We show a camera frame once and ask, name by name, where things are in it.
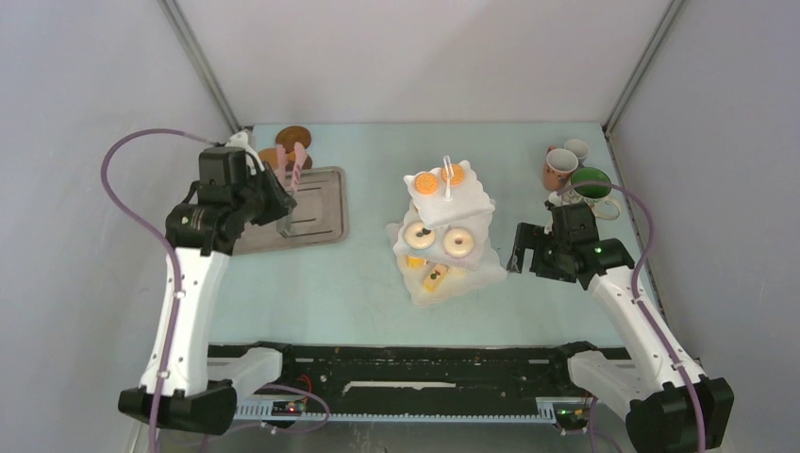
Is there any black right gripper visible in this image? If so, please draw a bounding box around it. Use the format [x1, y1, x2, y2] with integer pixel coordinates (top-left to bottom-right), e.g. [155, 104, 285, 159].
[507, 222, 575, 283]

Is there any white frosted donut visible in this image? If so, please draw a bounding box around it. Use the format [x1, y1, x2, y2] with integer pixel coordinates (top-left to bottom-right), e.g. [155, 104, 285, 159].
[442, 227, 475, 259]

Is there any white three-tier cake stand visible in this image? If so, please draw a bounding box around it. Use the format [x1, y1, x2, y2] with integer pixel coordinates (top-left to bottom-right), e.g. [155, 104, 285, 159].
[386, 156, 507, 307]

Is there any yellow cake with berries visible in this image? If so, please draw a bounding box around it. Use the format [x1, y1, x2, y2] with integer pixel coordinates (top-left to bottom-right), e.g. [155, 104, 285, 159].
[423, 263, 448, 293]

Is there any small orange round cookie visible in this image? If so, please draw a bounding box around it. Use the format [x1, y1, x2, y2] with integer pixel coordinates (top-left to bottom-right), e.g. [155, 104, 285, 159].
[441, 163, 466, 186]

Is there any white chocolate-hole donut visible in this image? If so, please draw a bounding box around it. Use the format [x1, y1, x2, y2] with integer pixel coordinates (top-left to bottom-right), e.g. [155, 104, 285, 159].
[403, 222, 436, 250]

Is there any yellow swirl roll cake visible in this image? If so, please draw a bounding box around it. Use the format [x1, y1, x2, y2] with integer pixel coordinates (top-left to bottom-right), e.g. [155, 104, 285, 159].
[406, 256, 426, 269]

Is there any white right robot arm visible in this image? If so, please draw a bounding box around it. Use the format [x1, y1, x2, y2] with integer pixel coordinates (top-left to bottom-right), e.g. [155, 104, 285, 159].
[507, 203, 734, 452]

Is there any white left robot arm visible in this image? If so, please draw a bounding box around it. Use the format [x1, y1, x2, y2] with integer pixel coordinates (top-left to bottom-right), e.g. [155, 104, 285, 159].
[118, 145, 298, 435]

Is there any light brown round coaster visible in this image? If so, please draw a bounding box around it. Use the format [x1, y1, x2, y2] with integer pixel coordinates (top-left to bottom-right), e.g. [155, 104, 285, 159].
[258, 148, 278, 168]

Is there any metal serving tray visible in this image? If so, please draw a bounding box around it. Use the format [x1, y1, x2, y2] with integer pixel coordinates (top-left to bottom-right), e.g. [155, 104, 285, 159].
[233, 166, 349, 256]

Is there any dark brown round coaster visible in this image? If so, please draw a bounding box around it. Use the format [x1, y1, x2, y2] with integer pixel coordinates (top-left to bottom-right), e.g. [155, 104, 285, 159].
[275, 126, 312, 153]

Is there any green-inside floral mug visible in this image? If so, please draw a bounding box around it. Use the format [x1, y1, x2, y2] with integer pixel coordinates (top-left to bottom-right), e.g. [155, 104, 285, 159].
[562, 167, 623, 221]

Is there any pink mug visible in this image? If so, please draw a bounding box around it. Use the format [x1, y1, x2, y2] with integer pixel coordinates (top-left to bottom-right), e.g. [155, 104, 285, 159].
[542, 147, 580, 191]

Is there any small white cup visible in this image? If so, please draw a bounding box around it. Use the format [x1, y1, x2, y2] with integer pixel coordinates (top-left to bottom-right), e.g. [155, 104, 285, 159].
[563, 139, 591, 166]

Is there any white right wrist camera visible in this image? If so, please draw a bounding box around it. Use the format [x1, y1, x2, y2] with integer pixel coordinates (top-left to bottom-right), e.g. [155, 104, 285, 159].
[544, 191, 563, 234]

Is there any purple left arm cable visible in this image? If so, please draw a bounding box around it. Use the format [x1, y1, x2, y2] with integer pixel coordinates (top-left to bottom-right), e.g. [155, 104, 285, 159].
[101, 128, 331, 453]

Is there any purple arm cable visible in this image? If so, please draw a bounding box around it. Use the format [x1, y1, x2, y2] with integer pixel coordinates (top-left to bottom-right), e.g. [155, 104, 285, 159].
[556, 181, 708, 453]
[101, 128, 331, 453]

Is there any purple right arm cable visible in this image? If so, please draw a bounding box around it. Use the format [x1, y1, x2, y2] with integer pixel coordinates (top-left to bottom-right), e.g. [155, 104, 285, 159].
[556, 181, 708, 453]

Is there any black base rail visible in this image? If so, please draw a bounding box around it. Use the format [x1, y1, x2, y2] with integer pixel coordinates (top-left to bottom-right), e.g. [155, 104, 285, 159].
[208, 342, 626, 419]

